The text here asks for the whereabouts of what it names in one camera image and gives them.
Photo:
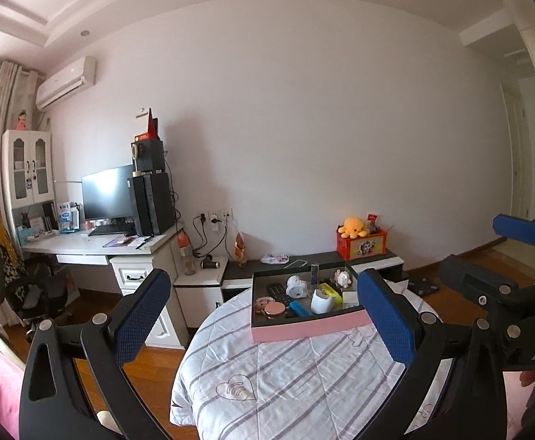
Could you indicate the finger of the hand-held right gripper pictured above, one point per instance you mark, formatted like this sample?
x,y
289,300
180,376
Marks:
x,y
519,228
478,282

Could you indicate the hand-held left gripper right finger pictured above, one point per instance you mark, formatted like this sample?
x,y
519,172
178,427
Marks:
x,y
384,325

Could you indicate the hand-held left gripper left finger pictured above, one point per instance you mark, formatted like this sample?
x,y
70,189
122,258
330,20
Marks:
x,y
141,316

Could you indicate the white charger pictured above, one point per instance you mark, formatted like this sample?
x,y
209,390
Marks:
x,y
350,298

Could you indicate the yellow highlighter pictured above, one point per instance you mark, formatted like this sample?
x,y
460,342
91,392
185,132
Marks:
x,y
332,292

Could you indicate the white pink block toy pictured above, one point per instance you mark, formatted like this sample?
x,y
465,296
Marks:
x,y
342,278

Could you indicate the white perforated holder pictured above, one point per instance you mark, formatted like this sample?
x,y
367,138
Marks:
x,y
321,303

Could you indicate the pink box with dark rim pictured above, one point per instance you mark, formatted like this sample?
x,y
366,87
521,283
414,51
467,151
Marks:
x,y
304,330

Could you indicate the blue plastic case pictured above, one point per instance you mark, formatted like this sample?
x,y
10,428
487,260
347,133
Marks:
x,y
300,308

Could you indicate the glass perfume bottle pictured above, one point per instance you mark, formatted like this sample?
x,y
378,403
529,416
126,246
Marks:
x,y
314,275

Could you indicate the white round toy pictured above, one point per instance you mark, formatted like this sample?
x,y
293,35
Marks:
x,y
297,286

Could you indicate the rose gold cup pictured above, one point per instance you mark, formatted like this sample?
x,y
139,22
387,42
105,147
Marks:
x,y
275,310

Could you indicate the black remote control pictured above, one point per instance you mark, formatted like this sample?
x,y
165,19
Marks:
x,y
277,292

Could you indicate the person's right hand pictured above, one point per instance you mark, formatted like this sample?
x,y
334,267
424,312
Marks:
x,y
528,378

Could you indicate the white nightstand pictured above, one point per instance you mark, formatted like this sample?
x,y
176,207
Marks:
x,y
196,298

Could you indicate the white door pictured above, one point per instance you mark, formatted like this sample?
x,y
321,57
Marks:
x,y
517,156

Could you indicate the black pen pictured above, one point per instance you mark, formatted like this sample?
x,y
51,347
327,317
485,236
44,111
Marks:
x,y
144,243

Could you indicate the bottle with orange cap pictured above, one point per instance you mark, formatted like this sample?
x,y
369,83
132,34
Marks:
x,y
186,256

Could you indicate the purple mouse pad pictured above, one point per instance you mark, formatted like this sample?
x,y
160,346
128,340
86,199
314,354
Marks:
x,y
120,241

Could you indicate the red printed box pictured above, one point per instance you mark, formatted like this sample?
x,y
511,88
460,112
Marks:
x,y
364,250

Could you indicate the black cylindrical device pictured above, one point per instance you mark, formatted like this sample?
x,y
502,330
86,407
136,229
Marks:
x,y
210,263

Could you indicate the black keyboard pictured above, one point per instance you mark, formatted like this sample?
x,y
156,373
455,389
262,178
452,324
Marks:
x,y
109,230

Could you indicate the white desk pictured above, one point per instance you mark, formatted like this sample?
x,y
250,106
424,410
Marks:
x,y
75,245

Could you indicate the small figurines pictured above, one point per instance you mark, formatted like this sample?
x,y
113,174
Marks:
x,y
374,224

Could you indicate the orange octopus plush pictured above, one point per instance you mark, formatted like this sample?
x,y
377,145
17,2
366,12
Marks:
x,y
353,227

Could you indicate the black office chair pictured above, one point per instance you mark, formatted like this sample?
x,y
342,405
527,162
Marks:
x,y
38,293

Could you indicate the black white low cabinet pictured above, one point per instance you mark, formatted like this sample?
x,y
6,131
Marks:
x,y
240,275

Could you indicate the striped white quilt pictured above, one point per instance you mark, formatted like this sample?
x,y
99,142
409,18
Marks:
x,y
295,385

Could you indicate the black computer tower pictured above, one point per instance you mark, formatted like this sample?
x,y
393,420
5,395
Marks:
x,y
153,204

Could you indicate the blue white carton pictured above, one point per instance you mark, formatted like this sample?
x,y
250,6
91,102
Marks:
x,y
69,217

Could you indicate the pink printed pouch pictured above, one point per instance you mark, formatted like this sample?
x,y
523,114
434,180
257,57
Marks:
x,y
275,259

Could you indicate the black computer monitor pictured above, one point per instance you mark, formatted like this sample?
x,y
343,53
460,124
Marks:
x,y
107,190

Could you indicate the white desk lamp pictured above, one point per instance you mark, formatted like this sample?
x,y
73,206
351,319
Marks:
x,y
68,181

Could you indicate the yellow cloth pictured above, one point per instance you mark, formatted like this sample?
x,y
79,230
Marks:
x,y
3,233

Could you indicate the black speaker box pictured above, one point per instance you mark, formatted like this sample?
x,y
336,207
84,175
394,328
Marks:
x,y
150,156

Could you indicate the white hutch cabinet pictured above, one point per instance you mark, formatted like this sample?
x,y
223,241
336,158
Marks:
x,y
29,169

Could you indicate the red gift bag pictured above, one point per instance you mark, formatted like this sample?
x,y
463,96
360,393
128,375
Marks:
x,y
150,123

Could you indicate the small doll figurine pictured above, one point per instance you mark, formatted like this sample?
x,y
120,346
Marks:
x,y
22,120

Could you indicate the white air conditioner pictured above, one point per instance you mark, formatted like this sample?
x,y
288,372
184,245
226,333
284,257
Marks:
x,y
65,83

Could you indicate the beige curtain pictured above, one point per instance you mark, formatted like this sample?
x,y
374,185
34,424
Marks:
x,y
6,96

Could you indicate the white wall sockets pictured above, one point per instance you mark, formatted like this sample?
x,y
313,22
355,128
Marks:
x,y
217,217

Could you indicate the beige bed frame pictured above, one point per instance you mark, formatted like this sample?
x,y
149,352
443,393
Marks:
x,y
8,350

